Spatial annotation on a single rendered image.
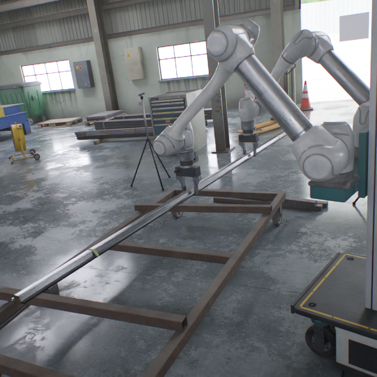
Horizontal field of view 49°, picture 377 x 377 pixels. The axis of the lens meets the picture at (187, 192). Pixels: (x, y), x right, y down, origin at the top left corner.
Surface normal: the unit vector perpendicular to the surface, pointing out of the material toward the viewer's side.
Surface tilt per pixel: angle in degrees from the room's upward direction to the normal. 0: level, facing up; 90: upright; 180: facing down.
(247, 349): 0
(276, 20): 90
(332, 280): 0
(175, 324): 90
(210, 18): 90
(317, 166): 95
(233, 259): 0
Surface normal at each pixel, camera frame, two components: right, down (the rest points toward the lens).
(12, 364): -0.11, -0.94
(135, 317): -0.39, 0.33
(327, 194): -0.63, 0.31
